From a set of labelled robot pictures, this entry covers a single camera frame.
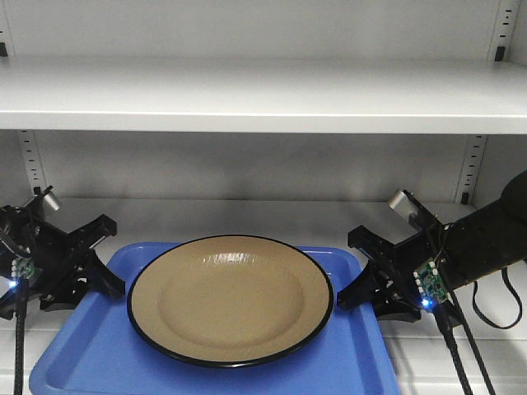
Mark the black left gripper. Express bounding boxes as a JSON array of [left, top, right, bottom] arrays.
[[1, 205, 125, 320]]

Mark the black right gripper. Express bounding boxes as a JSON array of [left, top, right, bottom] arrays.
[[337, 225, 445, 321]]

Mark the blue plastic tray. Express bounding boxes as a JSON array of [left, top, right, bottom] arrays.
[[30, 243, 399, 394]]

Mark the beige plate with black rim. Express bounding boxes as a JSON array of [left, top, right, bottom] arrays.
[[128, 235, 333, 368]]

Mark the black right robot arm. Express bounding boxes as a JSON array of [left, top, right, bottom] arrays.
[[337, 173, 526, 322]]

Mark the white lower cabinet shelf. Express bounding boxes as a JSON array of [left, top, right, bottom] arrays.
[[0, 197, 527, 395]]

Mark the white cabinet shelf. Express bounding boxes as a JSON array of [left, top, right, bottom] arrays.
[[0, 197, 527, 395], [1, 57, 526, 135]]

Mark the white upper cabinet shelf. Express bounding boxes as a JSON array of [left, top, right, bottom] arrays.
[[1, 57, 526, 135]]

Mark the green right circuit board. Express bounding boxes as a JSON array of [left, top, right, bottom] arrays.
[[413, 258, 449, 311]]

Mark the green circuit board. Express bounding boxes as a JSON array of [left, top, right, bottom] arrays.
[[12, 257, 35, 285], [413, 258, 449, 311]]

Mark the green left circuit board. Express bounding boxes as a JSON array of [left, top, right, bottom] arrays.
[[12, 257, 35, 285]]

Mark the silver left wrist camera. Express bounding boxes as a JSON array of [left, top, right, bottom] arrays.
[[27, 186, 61, 216]]

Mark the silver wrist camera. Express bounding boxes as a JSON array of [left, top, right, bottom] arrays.
[[27, 186, 61, 216], [388, 189, 436, 227]]

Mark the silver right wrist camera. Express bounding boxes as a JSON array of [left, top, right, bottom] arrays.
[[388, 189, 436, 227]]

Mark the left braided black cable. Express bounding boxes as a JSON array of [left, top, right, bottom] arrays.
[[12, 283, 28, 395]]

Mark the braided black cable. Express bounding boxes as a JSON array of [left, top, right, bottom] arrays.
[[431, 304, 499, 395], [12, 283, 28, 395]]

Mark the right braided black cable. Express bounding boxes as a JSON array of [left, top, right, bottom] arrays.
[[431, 304, 499, 395]]

